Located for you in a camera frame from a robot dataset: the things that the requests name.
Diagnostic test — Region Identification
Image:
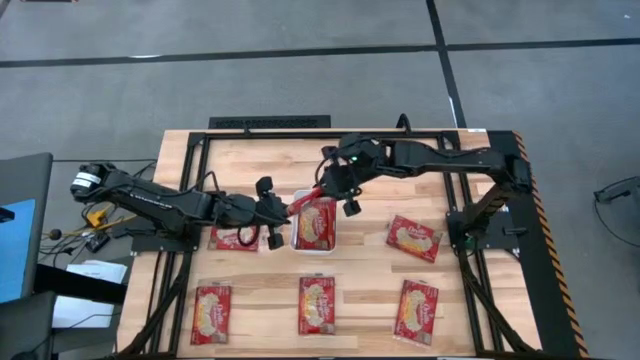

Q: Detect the black desk bar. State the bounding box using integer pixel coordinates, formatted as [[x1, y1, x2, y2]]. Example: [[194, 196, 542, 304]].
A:
[[33, 262, 127, 305]]

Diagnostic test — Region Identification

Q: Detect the grey stand foot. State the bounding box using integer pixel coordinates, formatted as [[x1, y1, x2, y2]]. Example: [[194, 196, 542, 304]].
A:
[[593, 174, 640, 206]]

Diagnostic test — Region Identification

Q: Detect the black perforated panel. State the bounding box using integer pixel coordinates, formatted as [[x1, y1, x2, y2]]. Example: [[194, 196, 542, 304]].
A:
[[208, 114, 332, 130]]

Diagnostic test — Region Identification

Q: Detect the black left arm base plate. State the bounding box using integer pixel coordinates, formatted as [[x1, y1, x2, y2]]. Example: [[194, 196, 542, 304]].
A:
[[130, 213, 203, 253]]

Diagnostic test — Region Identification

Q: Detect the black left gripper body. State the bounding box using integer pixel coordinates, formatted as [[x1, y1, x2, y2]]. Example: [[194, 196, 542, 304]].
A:
[[227, 194, 274, 229]]

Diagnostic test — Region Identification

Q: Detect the small black box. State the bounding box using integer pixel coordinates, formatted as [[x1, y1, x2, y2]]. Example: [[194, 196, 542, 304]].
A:
[[84, 233, 112, 254]]

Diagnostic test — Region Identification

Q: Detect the thin black floor cable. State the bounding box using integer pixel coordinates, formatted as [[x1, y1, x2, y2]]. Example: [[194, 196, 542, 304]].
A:
[[593, 199, 640, 241]]

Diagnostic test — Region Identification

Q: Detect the black hazard-striped mat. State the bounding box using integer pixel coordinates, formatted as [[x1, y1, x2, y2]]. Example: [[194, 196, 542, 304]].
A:
[[487, 129, 590, 360]]

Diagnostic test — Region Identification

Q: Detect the grey monitor with blue screen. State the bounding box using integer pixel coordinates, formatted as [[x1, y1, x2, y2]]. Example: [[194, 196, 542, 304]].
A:
[[0, 152, 55, 305]]

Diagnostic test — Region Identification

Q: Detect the white paper sheet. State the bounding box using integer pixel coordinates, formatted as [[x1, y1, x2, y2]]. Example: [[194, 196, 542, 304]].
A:
[[64, 258, 129, 285], [51, 294, 122, 330]]

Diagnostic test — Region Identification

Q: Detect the red Orville popcorn bag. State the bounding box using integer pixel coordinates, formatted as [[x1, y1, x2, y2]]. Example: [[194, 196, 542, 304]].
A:
[[392, 278, 440, 347], [190, 283, 233, 346], [295, 196, 338, 251], [207, 225, 261, 252], [286, 187, 325, 216], [385, 214, 444, 264], [298, 275, 337, 336]]

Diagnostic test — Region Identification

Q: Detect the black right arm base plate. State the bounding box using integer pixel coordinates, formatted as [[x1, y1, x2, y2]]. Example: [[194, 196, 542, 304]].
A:
[[446, 209, 522, 251]]

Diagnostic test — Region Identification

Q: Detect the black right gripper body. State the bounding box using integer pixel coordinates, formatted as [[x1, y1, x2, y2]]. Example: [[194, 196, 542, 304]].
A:
[[327, 133, 387, 200]]

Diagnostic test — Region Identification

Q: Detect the white plastic basket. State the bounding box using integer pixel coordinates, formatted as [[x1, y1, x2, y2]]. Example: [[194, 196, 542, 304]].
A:
[[289, 188, 339, 256]]

